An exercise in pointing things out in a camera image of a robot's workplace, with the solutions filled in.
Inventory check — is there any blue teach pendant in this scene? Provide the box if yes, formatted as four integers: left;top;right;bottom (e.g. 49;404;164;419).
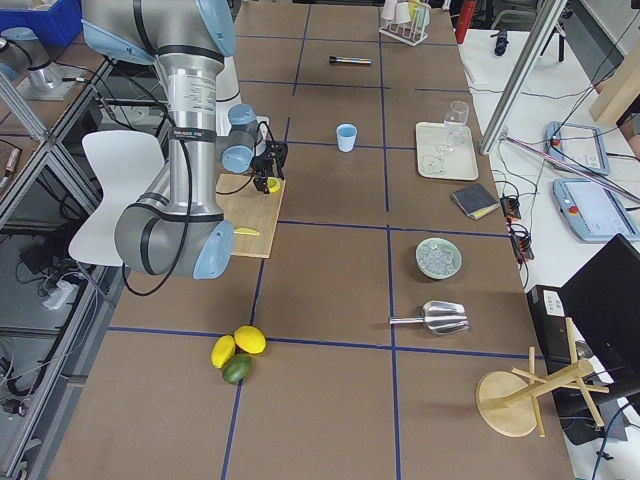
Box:
552;179;639;243
545;121;610;176

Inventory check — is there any white wire cup rack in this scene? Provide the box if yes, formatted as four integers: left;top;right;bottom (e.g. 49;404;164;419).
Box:
379;18;429;46

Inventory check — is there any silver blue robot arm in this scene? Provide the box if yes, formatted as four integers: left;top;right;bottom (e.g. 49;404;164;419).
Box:
82;1;286;279

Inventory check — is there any far blue teach pendant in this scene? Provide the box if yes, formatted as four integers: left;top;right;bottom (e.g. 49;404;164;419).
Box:
545;121;610;176

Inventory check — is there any black metal muddler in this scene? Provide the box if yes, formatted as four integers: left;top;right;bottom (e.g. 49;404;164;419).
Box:
328;56;373;66

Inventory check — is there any aluminium frame post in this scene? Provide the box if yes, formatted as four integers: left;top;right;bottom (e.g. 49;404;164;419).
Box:
479;0;567;155

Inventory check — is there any wooden mug tree stand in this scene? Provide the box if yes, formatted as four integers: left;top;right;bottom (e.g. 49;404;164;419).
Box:
475;317;609;438

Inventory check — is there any green bowl of ice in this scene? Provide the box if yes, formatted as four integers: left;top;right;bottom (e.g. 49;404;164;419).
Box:
415;237;462;280

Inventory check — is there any white cup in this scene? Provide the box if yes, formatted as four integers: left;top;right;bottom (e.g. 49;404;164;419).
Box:
381;0;411;24

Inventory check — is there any near blue teach pendant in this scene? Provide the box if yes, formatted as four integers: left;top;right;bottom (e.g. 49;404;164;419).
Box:
552;179;639;243

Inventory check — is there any black laptop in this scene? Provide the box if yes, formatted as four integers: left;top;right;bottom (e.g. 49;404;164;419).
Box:
559;234;639;404

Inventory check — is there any white chair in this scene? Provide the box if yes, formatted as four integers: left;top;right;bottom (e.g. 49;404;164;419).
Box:
69;130;164;266

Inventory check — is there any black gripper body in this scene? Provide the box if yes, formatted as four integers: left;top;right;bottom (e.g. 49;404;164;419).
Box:
250;141;288;180

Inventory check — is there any cream bear tray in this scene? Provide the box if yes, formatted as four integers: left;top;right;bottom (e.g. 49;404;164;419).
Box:
415;122;479;181

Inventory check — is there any yellow cup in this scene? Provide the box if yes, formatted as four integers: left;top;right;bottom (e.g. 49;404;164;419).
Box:
409;0;419;19

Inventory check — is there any clear wine glass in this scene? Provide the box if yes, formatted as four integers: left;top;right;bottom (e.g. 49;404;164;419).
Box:
441;100;469;153

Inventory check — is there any yellow lemon half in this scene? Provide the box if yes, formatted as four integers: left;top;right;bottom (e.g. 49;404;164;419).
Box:
269;177;282;194

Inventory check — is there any wooden cutting board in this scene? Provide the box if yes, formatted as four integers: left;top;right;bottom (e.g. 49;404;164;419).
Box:
216;174;286;258

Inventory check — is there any mint green cup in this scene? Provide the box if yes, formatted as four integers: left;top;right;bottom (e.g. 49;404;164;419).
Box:
415;3;431;29

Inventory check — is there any green lime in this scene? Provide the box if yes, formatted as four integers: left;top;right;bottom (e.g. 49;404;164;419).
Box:
222;354;253;384

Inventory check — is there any metal ice scoop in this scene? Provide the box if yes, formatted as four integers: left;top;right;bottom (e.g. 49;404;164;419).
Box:
389;300;470;336

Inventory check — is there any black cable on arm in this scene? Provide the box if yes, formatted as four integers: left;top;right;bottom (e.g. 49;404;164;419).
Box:
97;74;281;297

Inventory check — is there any red cylinder bottle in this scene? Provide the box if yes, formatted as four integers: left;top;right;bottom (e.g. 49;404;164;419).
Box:
455;0;476;45

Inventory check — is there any yellow plastic knife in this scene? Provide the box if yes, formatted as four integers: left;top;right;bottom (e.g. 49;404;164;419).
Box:
234;227;261;236

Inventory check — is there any light blue cup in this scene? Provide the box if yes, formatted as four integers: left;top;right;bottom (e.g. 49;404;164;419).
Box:
336;123;358;153

